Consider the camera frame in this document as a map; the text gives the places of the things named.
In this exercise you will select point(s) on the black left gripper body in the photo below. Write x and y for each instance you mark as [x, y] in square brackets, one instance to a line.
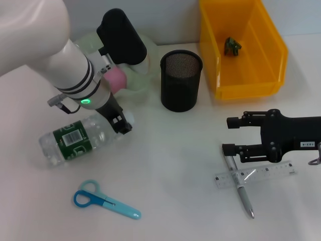
[110, 109]

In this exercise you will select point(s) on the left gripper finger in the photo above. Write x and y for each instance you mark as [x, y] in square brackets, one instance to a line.
[123, 126]

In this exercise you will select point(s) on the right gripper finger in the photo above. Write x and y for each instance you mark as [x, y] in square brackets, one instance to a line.
[232, 123]
[229, 149]

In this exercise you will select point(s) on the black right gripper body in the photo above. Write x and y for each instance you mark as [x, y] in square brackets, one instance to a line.
[281, 135]

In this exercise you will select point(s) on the pink peach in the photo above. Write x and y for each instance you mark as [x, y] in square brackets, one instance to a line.
[116, 79]

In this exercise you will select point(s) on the clear green-label water bottle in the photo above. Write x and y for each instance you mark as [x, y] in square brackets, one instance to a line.
[72, 140]

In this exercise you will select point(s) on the green plastic wrapper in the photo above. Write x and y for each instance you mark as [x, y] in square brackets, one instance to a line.
[232, 46]

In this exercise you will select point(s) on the blue teal scissors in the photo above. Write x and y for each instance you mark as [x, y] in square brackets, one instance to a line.
[120, 207]

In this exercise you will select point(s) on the transparent plastic ruler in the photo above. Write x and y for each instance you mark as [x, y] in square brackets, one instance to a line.
[270, 172]

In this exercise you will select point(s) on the translucent green fruit plate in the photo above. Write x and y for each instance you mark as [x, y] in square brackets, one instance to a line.
[140, 85]

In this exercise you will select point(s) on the grey ballpoint pen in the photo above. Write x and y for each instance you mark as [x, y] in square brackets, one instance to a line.
[242, 195]

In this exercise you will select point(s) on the black mesh pen cup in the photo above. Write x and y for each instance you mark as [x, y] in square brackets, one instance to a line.
[180, 95]

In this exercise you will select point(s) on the yellow plastic storage bin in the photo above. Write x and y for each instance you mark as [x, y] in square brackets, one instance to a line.
[250, 80]

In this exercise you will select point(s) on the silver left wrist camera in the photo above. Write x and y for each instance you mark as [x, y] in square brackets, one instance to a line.
[120, 37]

